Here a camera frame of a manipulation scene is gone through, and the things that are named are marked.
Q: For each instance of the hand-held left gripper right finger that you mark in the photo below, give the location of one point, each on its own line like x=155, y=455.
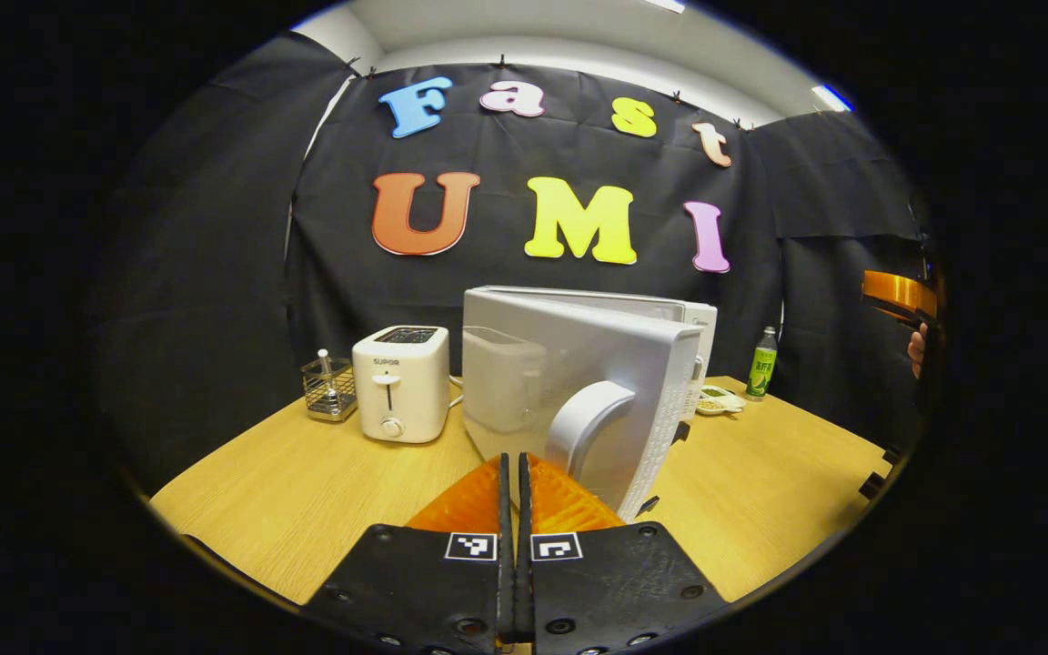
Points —
x=615, y=587

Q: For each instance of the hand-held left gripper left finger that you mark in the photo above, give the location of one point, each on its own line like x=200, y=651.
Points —
x=415, y=587

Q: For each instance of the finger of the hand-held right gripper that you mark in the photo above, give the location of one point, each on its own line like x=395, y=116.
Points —
x=897, y=293

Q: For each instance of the white microwave oven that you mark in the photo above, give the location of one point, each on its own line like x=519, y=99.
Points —
x=579, y=346

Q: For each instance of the green drink bottle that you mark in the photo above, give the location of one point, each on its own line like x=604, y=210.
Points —
x=760, y=373

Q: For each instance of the white toaster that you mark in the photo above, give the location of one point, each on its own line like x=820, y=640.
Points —
x=401, y=391

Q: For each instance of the small ceiling light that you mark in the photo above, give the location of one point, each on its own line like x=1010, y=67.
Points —
x=831, y=97

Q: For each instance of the white divided dish with beans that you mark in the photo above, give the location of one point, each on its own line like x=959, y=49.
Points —
x=715, y=402

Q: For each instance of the white utensil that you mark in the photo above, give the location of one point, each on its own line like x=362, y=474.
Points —
x=325, y=358

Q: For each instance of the long ceiling light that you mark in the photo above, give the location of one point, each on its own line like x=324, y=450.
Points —
x=663, y=5

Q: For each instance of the black backdrop cloth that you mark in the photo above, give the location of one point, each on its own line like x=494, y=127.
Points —
x=533, y=146

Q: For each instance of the black table bracket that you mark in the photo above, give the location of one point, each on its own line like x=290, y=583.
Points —
x=893, y=454
x=873, y=485

